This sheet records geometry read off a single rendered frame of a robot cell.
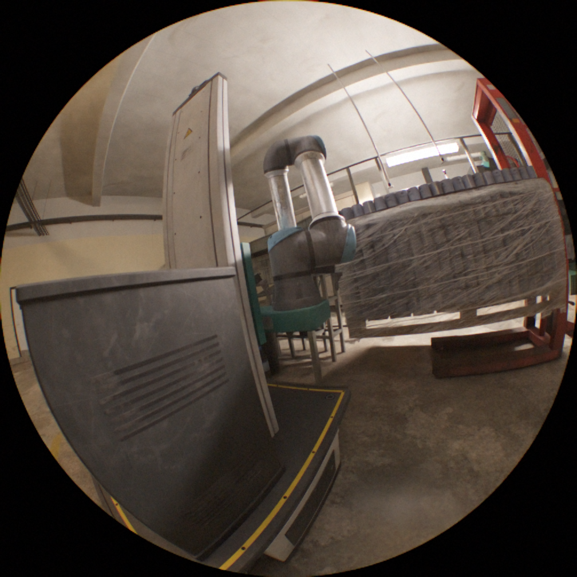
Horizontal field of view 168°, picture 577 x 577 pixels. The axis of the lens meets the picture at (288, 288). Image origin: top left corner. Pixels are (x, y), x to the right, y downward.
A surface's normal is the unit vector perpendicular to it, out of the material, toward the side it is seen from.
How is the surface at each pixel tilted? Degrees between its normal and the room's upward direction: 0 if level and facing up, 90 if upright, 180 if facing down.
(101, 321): 90
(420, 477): 0
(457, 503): 0
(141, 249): 90
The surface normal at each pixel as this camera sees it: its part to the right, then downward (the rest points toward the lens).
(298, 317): -0.46, 0.11
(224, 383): 0.87, -0.14
